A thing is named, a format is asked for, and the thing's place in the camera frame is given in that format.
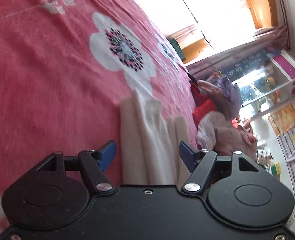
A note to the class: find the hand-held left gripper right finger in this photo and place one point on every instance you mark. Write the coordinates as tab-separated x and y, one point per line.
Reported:
186	156

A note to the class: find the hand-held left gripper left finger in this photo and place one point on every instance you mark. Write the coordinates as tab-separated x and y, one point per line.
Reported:
108	156

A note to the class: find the lilac floral cloth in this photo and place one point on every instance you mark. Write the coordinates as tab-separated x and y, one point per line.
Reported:
207	130

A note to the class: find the white towel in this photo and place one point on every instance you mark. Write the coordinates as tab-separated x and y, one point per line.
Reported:
150	140

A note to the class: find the red garment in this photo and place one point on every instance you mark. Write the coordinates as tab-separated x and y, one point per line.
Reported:
203	107

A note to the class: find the purple folded cushion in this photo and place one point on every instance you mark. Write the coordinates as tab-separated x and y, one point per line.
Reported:
228	95

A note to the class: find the pink floral bedsheet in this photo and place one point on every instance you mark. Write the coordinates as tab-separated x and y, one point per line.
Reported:
50	80

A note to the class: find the map poster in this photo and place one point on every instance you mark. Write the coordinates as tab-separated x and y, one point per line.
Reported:
283	118

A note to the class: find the teal box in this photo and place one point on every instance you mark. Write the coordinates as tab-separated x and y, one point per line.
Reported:
177	50

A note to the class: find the glass display cabinet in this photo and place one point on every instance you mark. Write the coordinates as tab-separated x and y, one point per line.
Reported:
270	87

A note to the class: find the wooden side cabinet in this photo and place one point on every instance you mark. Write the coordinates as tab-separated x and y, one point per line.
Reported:
197	47

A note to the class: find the blue banner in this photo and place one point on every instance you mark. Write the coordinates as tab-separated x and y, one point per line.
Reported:
247	62

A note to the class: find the brown curtain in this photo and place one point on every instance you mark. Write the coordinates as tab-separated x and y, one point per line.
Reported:
237	52

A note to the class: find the window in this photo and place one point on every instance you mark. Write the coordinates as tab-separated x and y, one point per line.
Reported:
200	5

